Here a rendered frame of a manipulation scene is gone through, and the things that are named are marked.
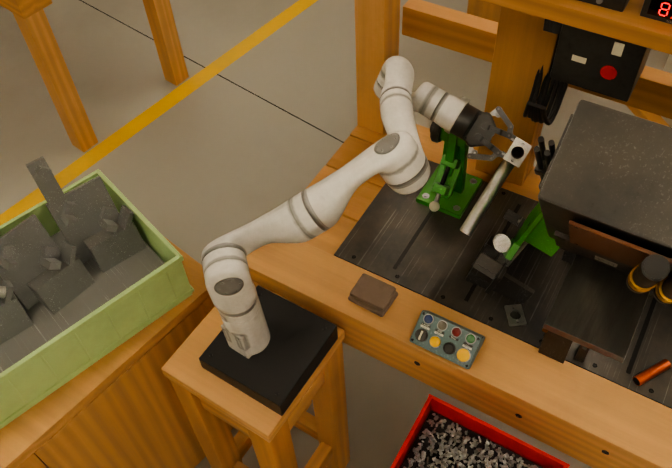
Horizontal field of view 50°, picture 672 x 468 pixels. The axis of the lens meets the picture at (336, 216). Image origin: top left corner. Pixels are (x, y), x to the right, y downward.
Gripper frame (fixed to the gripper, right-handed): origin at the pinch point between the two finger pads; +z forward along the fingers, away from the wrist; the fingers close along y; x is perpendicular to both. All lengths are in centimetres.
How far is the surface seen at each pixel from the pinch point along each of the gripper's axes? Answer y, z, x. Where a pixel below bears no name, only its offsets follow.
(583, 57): 23.4, 1.8, -3.8
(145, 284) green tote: -72, -58, -8
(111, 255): -76, -74, 4
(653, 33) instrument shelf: 32.1, 10.0, -14.1
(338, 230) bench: -42, -27, 21
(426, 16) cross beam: 17.1, -36.6, 29.2
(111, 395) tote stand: -103, -53, -8
